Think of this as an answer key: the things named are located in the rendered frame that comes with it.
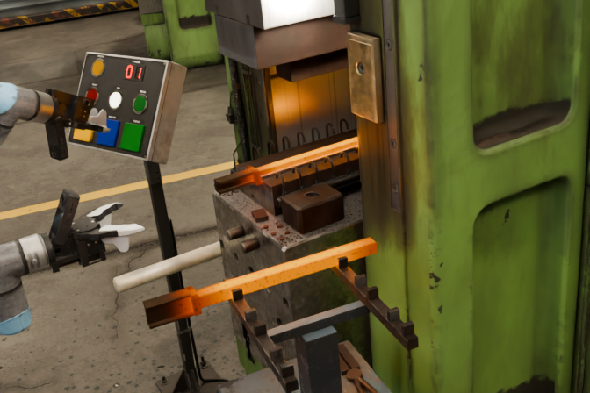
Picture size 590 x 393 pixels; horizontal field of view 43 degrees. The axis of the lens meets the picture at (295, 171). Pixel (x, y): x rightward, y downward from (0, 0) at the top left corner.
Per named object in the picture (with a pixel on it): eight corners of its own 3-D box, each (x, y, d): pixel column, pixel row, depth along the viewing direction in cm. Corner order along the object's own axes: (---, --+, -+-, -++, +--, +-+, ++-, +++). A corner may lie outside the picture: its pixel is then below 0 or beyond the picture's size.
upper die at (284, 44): (257, 70, 161) (253, 26, 157) (219, 53, 177) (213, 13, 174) (413, 32, 179) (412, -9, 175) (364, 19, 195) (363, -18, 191)
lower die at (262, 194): (275, 216, 176) (271, 183, 172) (238, 188, 192) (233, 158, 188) (417, 167, 193) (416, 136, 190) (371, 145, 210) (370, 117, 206)
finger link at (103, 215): (115, 220, 175) (90, 239, 167) (111, 197, 172) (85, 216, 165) (126, 222, 173) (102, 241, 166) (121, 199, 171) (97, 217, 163)
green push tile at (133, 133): (137, 152, 205) (143, 124, 205) (119, 148, 209) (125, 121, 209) (142, 153, 206) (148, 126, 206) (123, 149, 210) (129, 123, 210)
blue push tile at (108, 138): (113, 147, 210) (118, 121, 210) (95, 143, 214) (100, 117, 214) (117, 148, 211) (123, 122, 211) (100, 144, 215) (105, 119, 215)
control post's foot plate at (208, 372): (176, 418, 249) (171, 396, 245) (153, 382, 267) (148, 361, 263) (233, 391, 258) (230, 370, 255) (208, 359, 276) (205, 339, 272)
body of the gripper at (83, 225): (99, 245, 168) (46, 262, 163) (92, 210, 164) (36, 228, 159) (110, 259, 162) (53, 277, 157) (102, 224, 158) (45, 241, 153)
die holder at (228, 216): (301, 410, 179) (283, 248, 161) (233, 333, 210) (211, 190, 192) (478, 325, 203) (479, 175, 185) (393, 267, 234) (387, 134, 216)
